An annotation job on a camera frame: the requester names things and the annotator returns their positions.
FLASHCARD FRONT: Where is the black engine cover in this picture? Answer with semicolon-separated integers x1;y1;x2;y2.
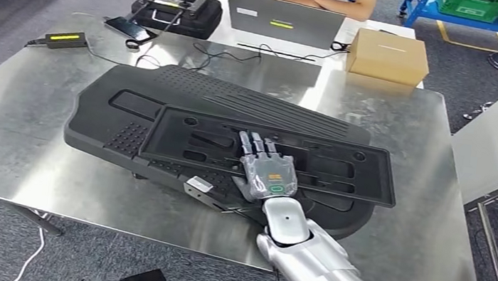
55;52;390;244

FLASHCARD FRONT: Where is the black plastic plate bracket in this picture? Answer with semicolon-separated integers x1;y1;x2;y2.
135;101;406;209

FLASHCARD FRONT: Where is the blue steel rack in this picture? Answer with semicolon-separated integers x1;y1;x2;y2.
396;0;498;50

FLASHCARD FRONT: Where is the black phone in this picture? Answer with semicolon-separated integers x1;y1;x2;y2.
102;14;161;46

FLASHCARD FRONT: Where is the green plastic crate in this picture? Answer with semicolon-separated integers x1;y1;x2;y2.
435;0;498;25

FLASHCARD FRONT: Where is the yellow floor tape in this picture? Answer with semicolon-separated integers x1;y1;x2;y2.
433;19;498;54

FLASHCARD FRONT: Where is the black silver device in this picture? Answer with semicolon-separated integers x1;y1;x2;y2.
142;0;208;30

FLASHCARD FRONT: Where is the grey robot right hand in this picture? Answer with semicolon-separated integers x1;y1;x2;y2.
228;129;304;208

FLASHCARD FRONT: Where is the black power adapter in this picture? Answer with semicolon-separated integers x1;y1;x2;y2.
44;28;90;54

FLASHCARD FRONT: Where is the white power cable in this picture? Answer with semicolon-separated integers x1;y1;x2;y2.
9;210;51;281

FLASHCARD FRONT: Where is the black laptop cable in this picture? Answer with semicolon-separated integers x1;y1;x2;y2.
189;22;352;89

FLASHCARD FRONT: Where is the grey laptop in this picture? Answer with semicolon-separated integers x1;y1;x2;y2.
220;0;348;53

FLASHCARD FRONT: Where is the black adapter cable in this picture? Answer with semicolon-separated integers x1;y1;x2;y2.
23;35;166;73

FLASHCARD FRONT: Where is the brown cardboard box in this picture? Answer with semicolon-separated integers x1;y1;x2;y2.
344;26;435;89

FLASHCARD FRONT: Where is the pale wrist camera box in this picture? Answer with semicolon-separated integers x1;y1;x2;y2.
180;175;227;212

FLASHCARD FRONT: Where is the black bag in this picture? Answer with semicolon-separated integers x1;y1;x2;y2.
128;0;226;43

